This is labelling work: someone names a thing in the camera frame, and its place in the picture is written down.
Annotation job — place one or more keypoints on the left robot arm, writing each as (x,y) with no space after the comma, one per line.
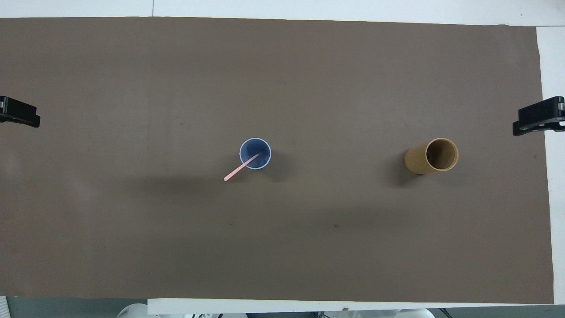
(132,310)

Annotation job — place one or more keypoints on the blue cup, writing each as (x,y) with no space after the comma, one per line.
(253,150)

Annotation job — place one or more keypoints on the pink chopstick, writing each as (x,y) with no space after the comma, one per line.
(240,168)

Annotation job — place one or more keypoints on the brown cardboard tube cup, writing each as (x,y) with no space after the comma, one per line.
(431,156)

